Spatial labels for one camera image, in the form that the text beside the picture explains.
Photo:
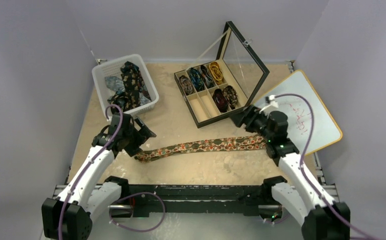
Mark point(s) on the rolled brown patterned tie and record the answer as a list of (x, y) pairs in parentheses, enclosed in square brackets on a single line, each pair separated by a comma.
[(186, 85)]

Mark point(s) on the white plastic basket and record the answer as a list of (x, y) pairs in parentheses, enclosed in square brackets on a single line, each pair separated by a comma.
[(112, 68)]

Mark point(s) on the rolled brown dotted tie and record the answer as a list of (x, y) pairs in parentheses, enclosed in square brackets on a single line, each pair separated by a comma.
[(231, 96)]

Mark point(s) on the rolled yellow tie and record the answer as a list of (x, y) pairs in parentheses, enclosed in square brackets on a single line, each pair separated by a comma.
[(216, 72)]

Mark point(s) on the rolled dark grey tie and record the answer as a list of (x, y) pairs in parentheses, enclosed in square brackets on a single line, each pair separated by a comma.
[(208, 80)]

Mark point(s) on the black floral tie in basket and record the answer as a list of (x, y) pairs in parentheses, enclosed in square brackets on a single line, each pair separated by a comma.
[(136, 93)]

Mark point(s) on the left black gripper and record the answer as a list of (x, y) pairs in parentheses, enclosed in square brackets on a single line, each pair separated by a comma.
[(133, 149)]

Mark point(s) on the rolled blue tie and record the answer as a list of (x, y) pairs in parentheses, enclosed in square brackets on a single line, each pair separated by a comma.
[(196, 79)]

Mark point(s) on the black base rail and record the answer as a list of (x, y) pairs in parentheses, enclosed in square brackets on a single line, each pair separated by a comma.
[(247, 200)]

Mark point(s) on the aluminium frame rail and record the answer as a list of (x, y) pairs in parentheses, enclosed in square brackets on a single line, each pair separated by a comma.
[(329, 189)]

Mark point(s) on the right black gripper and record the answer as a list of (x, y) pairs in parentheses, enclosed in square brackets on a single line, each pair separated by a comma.
[(247, 117)]

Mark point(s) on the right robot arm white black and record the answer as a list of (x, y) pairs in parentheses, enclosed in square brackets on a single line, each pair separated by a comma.
[(315, 210)]

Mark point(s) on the yellow framed whiteboard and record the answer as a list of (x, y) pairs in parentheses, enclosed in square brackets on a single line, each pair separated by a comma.
[(311, 127)]

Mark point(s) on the grey blue tie in basket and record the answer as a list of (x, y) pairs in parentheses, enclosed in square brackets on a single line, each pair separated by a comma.
[(114, 84)]

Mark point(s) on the rolled dark red tie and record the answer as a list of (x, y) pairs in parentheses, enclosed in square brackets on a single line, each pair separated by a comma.
[(220, 101)]

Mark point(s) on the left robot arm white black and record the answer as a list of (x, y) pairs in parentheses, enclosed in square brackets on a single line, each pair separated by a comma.
[(70, 215)]

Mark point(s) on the paisley orange green tie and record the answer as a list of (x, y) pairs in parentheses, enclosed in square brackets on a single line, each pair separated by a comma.
[(227, 144)]

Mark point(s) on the black tie organizer box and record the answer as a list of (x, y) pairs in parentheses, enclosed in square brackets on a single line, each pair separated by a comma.
[(223, 80)]

